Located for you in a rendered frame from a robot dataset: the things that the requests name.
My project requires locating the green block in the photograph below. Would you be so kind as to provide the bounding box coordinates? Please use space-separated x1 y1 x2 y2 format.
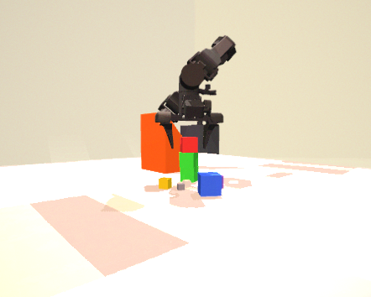
180 166 199 183
180 152 198 168

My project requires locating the blue cube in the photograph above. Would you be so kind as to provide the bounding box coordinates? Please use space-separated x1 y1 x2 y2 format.
197 172 222 197

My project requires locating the yellow cube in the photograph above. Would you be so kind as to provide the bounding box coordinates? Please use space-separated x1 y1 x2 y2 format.
159 177 172 190

